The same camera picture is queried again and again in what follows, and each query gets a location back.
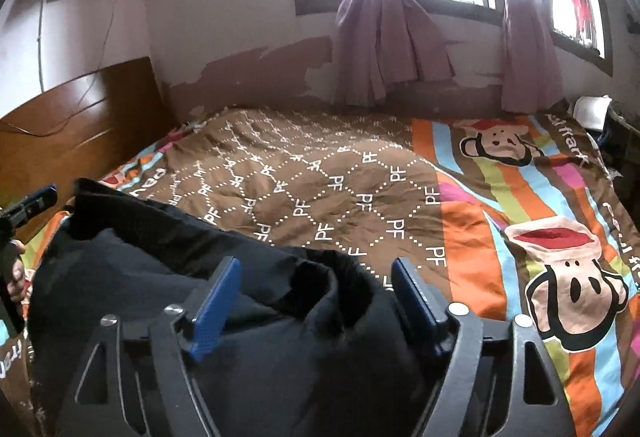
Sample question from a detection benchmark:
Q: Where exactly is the dark cloth pile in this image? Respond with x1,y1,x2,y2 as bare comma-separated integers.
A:
596,103,640,198

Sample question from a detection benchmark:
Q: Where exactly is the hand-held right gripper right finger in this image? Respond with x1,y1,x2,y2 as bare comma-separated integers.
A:
391,257,581,437

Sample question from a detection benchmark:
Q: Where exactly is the white bag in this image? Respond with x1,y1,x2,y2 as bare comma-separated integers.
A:
574,94,613,131

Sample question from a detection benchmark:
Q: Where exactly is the white wall cable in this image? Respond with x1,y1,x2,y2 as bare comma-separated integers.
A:
36,0,47,95

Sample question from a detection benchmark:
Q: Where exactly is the wooden headboard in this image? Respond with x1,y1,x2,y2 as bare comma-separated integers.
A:
0,56,173,238

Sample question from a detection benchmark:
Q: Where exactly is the person's left hand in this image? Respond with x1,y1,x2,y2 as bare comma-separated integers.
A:
7,239,28,304

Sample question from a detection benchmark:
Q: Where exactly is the printed cartoon blanket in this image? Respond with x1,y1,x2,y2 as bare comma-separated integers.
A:
0,104,640,437

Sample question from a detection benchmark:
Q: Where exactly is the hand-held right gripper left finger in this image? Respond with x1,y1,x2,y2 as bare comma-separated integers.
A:
57,256,243,437

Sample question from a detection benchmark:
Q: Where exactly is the thin black cable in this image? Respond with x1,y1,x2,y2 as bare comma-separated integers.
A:
0,0,118,138

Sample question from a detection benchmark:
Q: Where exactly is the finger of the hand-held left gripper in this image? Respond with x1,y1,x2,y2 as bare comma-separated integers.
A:
0,184,58,230

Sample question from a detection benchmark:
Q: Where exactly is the black padded jacket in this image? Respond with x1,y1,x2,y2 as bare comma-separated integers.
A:
27,179,436,437

